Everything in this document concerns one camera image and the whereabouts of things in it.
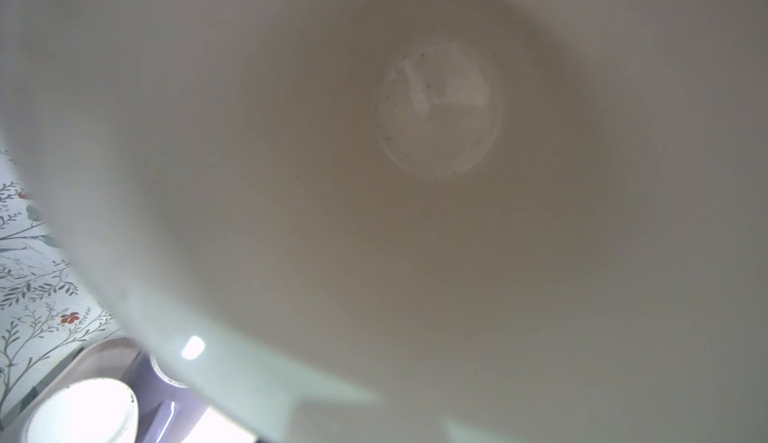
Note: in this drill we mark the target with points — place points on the light blue mug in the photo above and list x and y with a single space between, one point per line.
415 220

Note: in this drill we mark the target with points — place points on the purple mug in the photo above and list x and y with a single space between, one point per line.
168 409

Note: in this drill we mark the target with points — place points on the white mug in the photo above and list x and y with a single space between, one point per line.
97 410

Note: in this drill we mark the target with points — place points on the floral table cover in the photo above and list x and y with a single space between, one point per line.
47 316

